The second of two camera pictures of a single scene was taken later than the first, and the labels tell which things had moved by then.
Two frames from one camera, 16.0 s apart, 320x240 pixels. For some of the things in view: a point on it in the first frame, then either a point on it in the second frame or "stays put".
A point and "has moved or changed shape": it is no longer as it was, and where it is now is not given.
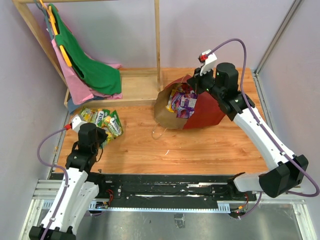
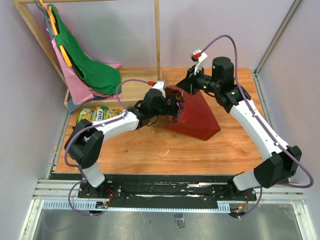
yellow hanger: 52,19 stays put
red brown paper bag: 207,111 has moved or changed shape
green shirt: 98,76 stays put
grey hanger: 47,20 stays put
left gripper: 104,135 to 169,110
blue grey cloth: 71,106 stays put
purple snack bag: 183,104 has moved or changed shape
